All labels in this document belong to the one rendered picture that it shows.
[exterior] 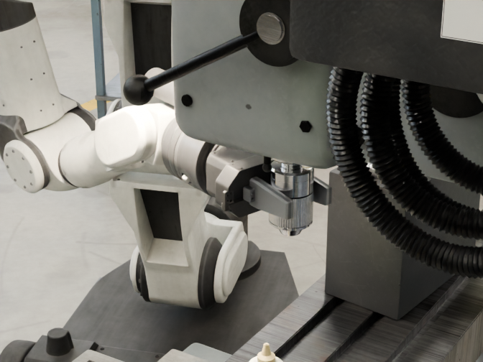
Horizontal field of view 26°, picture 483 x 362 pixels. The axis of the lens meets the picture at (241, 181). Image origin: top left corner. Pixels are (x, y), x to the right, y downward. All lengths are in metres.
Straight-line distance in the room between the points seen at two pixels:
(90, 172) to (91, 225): 2.46
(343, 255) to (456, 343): 0.19
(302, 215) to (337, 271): 0.36
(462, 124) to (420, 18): 0.30
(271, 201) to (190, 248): 0.87
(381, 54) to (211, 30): 0.41
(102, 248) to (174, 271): 1.68
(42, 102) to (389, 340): 0.56
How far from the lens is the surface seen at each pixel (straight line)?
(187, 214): 1.88
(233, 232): 2.13
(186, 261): 1.99
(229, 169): 1.10
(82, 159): 1.38
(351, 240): 1.41
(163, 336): 2.11
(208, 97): 0.99
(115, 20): 1.77
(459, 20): 0.56
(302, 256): 3.59
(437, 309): 1.48
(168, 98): 1.23
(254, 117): 0.97
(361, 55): 0.59
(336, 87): 0.71
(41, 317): 3.31
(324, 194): 1.10
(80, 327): 2.15
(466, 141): 0.86
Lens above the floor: 1.70
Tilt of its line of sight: 24 degrees down
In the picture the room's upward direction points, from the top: straight up
